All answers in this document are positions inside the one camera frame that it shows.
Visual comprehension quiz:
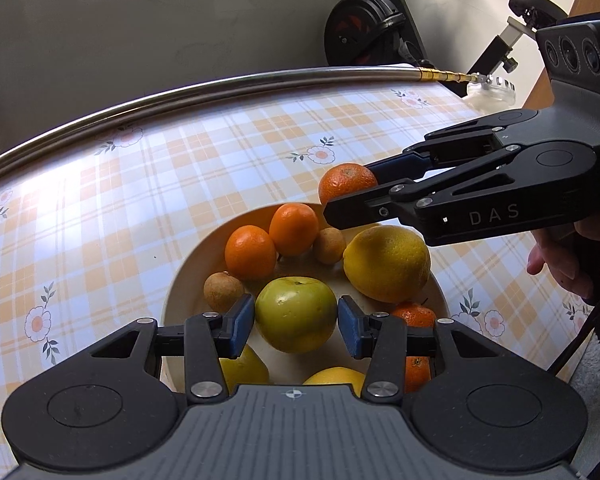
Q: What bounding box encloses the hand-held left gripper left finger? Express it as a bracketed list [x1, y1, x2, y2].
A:
[90, 294, 256, 405]

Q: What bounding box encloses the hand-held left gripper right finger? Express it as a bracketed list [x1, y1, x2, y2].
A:
[338, 296, 506, 404]

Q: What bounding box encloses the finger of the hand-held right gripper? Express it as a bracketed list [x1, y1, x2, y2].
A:
[363, 149, 432, 187]
[324, 177, 432, 234]

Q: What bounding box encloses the orange tangerine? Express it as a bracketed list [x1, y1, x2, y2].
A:
[269, 202, 320, 257]
[318, 162, 379, 206]
[224, 225, 277, 281]
[405, 355, 433, 394]
[391, 302, 437, 329]

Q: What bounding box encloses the small brown round fruit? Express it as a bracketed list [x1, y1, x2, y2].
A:
[313, 227, 347, 264]
[203, 272, 245, 312]

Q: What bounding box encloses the yellow lemon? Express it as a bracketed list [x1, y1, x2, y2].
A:
[302, 367, 367, 395]
[219, 344, 271, 396]

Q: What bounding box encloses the green round fruit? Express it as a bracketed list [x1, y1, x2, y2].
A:
[254, 276, 339, 354]

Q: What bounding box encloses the large yellow citrus fruit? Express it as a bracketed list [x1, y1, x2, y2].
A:
[342, 225, 432, 304]

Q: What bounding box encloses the beige round bowl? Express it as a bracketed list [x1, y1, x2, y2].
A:
[160, 203, 451, 396]

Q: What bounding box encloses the person's right hand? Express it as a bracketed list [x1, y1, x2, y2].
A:
[526, 224, 598, 302]

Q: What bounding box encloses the black exercise bike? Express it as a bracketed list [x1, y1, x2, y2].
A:
[324, 0, 569, 94]

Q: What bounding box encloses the checked yellow floral tablecloth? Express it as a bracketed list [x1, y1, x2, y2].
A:
[0, 77, 600, 461]

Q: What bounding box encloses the long metal pole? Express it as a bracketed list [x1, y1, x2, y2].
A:
[0, 62, 519, 181]

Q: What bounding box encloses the white towel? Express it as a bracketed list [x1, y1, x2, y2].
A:
[565, 335, 600, 480]

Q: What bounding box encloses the black cable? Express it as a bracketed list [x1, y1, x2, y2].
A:
[547, 280, 600, 377]

